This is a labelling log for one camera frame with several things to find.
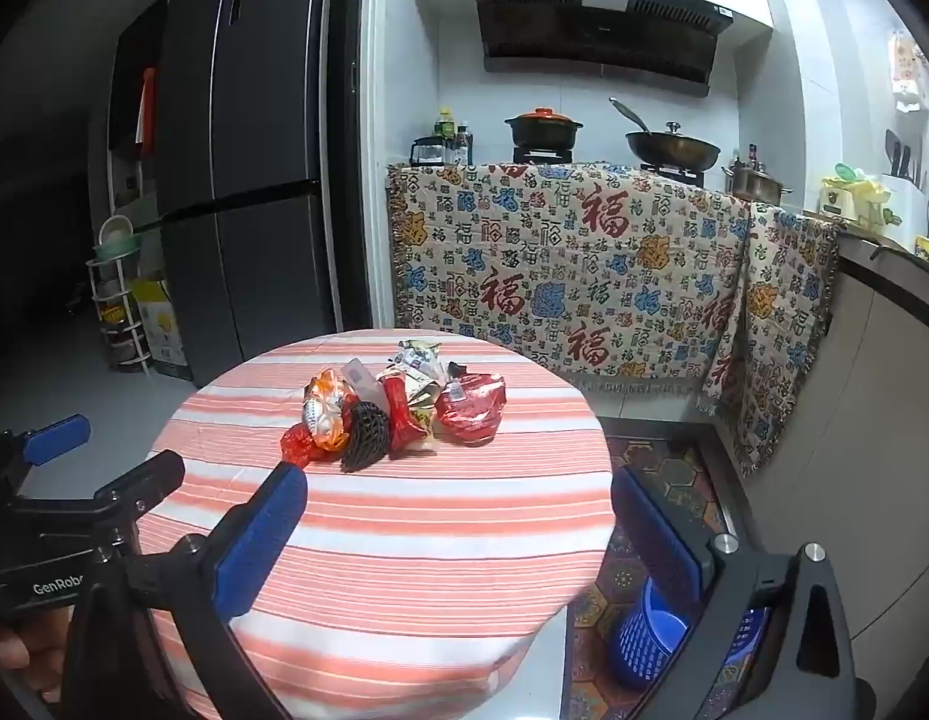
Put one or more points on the steel pot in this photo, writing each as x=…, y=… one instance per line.
x=757, y=184

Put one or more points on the striped orange white tablecloth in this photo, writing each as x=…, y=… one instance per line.
x=404, y=540

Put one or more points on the twisted red wrapper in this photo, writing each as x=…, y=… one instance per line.
x=401, y=420

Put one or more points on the yellow green snack packet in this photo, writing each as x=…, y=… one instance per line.
x=419, y=352

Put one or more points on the black range hood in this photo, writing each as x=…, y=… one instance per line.
x=599, y=30

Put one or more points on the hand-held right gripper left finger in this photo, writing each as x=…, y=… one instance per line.
x=258, y=540

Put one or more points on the orange snack wrapper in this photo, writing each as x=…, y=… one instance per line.
x=329, y=412

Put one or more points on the black clay pot orange lid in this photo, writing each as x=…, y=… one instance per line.
x=543, y=131

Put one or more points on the green bowl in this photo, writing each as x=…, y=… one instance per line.
x=118, y=240

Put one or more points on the blue plastic basket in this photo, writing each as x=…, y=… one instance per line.
x=644, y=645

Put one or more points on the dark sauce bottle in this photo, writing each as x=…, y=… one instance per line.
x=464, y=146

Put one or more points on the black foam fruit net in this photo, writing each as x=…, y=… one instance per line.
x=365, y=435

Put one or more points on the wall hanging ornament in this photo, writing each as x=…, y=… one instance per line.
x=907, y=67

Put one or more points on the narrow printed blanket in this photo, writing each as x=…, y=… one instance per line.
x=779, y=315

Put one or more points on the black gas stove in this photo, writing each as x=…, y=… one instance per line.
x=543, y=156

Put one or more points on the dark grey refrigerator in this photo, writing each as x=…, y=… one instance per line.
x=262, y=127

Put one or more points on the hexagon patterned floor mat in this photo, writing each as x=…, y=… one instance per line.
x=674, y=476

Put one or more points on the large printed blanket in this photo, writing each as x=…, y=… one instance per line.
x=554, y=262

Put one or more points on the person's left hand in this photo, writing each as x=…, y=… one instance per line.
x=14, y=652

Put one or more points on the yellow green kitchen appliance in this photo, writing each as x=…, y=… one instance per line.
x=854, y=199

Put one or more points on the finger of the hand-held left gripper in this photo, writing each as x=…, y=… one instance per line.
x=56, y=439
x=142, y=484

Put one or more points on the large red bag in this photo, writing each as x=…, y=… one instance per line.
x=472, y=409

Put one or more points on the orange hanging cloth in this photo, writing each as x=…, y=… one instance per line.
x=146, y=112

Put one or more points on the white knife block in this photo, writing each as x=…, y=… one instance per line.
x=903, y=195

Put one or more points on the grey kitchen base cabinet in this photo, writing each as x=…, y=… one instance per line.
x=884, y=390

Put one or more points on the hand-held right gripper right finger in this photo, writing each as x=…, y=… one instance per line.
x=656, y=532

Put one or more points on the yellow carton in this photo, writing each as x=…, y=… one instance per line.
x=161, y=330

